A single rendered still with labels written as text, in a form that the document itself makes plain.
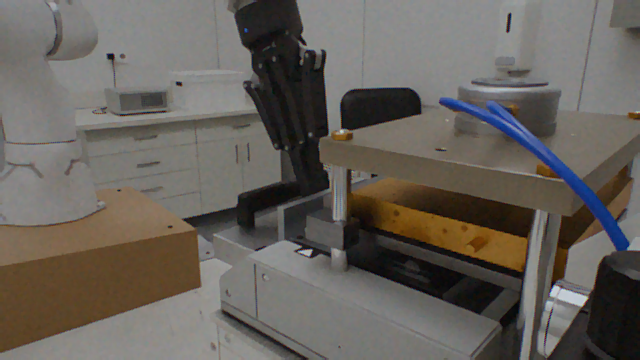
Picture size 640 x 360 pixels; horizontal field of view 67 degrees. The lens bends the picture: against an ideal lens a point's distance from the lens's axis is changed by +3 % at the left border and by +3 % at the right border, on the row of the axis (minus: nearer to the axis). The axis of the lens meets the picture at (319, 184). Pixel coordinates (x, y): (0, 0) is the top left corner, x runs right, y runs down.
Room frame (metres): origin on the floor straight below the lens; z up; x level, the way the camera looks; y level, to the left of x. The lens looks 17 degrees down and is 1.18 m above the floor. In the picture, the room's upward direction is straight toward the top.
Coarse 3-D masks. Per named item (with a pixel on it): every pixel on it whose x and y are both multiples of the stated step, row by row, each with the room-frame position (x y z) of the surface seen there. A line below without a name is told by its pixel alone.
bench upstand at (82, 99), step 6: (168, 90) 3.28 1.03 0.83; (78, 96) 2.95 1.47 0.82; (84, 96) 2.97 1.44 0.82; (90, 96) 2.99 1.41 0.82; (96, 96) 3.01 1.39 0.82; (102, 96) 3.03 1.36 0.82; (78, 102) 2.95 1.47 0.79; (84, 102) 2.97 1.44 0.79; (90, 102) 2.99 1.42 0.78; (96, 102) 3.01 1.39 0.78; (102, 102) 3.03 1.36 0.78; (78, 108) 2.94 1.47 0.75; (84, 108) 2.96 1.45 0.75
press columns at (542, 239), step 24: (336, 168) 0.35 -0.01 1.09; (624, 168) 0.44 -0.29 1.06; (336, 192) 0.35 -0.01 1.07; (336, 216) 0.35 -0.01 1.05; (552, 216) 0.25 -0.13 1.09; (528, 240) 0.26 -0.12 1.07; (552, 240) 0.25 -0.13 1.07; (336, 264) 0.35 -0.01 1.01; (528, 264) 0.26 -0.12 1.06; (552, 264) 0.25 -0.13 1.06; (528, 288) 0.25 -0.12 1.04; (528, 312) 0.25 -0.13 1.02; (528, 336) 0.25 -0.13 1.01
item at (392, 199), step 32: (352, 192) 0.38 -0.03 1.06; (384, 192) 0.38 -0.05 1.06; (416, 192) 0.38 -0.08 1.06; (448, 192) 0.38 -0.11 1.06; (608, 192) 0.38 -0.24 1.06; (384, 224) 0.36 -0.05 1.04; (416, 224) 0.34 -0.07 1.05; (448, 224) 0.32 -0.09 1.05; (480, 224) 0.31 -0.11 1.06; (512, 224) 0.31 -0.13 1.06; (576, 224) 0.31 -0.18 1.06; (416, 256) 0.34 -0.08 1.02; (448, 256) 0.32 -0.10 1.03; (480, 256) 0.30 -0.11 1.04; (512, 256) 0.29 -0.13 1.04; (512, 288) 0.29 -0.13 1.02
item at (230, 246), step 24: (264, 216) 0.55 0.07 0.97; (288, 216) 0.48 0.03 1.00; (216, 240) 0.49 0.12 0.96; (240, 240) 0.48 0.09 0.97; (264, 240) 0.48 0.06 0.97; (288, 240) 0.48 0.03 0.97; (480, 288) 0.38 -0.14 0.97; (504, 288) 0.38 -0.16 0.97; (480, 312) 0.34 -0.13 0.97; (504, 312) 0.38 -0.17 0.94
